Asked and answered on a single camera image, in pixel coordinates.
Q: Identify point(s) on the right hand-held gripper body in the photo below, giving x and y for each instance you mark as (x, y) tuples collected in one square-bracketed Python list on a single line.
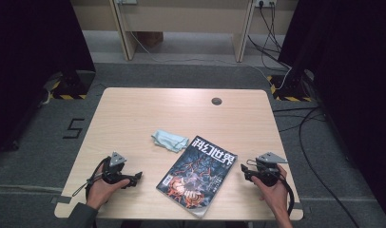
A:
[(267, 171)]

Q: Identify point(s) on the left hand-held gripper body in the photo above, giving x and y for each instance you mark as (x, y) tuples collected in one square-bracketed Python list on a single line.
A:
[(116, 160)]

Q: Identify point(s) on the light blue cloth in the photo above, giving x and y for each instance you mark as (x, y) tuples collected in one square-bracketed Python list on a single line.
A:
[(169, 141)]

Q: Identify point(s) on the glossy dark blue magazine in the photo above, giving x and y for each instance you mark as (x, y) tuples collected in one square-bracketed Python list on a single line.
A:
[(197, 174)]

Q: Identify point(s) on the person's right hand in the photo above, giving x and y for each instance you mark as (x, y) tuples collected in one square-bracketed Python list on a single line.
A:
[(276, 196)]

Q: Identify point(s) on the person's left hand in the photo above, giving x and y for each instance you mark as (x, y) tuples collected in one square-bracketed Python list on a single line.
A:
[(100, 193)]

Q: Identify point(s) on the black stand base striped tape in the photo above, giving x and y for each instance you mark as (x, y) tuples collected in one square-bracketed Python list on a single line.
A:
[(291, 87), (73, 85)]

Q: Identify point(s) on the black curtain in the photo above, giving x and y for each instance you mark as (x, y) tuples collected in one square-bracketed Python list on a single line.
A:
[(29, 63), (356, 79)]

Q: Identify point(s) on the beige wooden desk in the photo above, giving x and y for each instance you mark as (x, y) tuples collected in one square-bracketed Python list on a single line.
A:
[(181, 19)]

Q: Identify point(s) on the white wall socket with plugs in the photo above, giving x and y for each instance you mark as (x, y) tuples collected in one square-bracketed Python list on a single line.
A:
[(265, 2)]

